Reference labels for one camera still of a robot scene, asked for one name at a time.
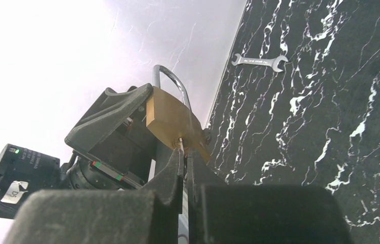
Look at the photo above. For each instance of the brass padlock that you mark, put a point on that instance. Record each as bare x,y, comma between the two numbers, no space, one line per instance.
169,118

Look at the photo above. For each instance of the silver open-end wrench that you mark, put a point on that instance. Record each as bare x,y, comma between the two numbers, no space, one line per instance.
272,63

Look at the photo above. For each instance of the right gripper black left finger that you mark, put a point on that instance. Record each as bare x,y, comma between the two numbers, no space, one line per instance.
147,215

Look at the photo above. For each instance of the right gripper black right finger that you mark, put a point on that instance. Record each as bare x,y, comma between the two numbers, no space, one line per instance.
222,213

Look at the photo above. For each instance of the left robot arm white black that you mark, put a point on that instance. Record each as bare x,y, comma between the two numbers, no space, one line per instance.
24,171

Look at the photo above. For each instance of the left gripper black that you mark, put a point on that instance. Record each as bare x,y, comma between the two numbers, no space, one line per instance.
112,147

